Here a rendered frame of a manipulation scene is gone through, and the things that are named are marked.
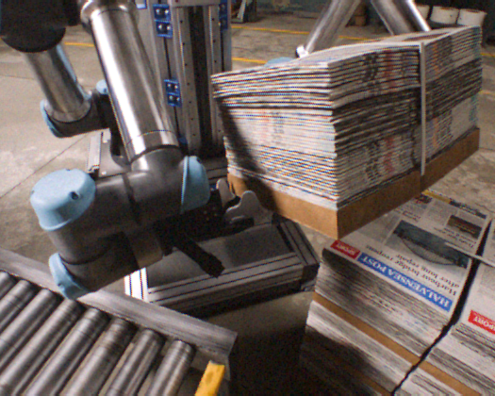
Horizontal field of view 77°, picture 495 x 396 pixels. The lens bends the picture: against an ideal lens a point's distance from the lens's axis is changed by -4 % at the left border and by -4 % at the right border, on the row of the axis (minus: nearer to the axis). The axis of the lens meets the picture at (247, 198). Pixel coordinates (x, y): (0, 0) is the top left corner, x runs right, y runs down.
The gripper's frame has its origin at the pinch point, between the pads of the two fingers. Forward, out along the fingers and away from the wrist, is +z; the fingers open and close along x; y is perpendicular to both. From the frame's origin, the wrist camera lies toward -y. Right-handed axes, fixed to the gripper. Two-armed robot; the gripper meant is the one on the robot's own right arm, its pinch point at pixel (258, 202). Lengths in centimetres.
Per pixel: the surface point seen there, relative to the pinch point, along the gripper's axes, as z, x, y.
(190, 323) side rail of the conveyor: -19.4, 1.0, -18.2
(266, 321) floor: 21, 53, -84
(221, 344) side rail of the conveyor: -16.6, -5.3, -20.6
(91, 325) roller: -35.7, 10.8, -14.9
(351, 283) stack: 15.8, -6.5, -25.4
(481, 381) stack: 25, -32, -43
